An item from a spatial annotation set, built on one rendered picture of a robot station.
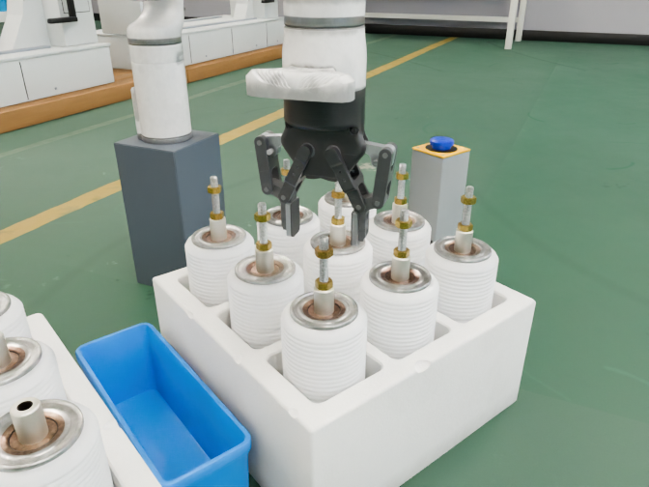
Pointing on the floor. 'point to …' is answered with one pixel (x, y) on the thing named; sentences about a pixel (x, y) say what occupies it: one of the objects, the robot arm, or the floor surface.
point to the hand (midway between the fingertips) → (324, 226)
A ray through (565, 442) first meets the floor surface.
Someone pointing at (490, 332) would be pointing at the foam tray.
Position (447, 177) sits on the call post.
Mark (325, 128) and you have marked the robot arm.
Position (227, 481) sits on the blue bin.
